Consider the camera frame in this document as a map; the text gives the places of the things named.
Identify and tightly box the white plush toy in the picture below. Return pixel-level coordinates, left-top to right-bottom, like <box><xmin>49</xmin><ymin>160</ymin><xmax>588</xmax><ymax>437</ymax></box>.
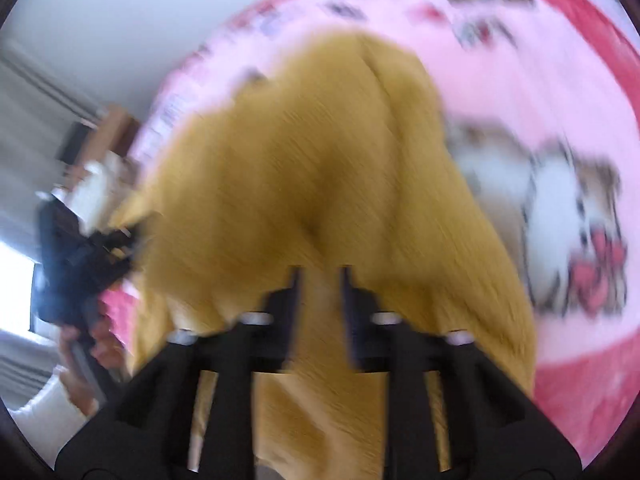
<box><xmin>54</xmin><ymin>153</ymin><xmax>129</xmax><ymax>236</ymax></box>

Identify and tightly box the pink cartoon print blanket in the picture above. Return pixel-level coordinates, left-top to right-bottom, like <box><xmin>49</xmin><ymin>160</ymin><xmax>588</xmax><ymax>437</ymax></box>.
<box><xmin>96</xmin><ymin>0</ymin><xmax>640</xmax><ymax>470</ymax></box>

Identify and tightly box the white sleeve forearm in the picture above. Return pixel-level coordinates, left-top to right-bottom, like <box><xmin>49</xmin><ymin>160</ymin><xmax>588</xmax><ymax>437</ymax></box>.
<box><xmin>9</xmin><ymin>366</ymin><xmax>99</xmax><ymax>467</ymax></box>

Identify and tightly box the mustard yellow fleece garment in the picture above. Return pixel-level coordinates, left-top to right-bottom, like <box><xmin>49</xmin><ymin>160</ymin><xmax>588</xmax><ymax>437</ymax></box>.
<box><xmin>113</xmin><ymin>34</ymin><xmax>536</xmax><ymax>479</ymax></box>

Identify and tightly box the person's left hand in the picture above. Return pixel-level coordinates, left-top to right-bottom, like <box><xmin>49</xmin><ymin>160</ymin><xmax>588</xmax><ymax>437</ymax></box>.
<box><xmin>60</xmin><ymin>316</ymin><xmax>126</xmax><ymax>399</ymax></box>

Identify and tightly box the wooden cabinet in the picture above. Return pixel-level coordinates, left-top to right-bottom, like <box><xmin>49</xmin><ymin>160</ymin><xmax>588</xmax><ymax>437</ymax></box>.
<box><xmin>66</xmin><ymin>104</ymin><xmax>141</xmax><ymax>177</ymax></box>

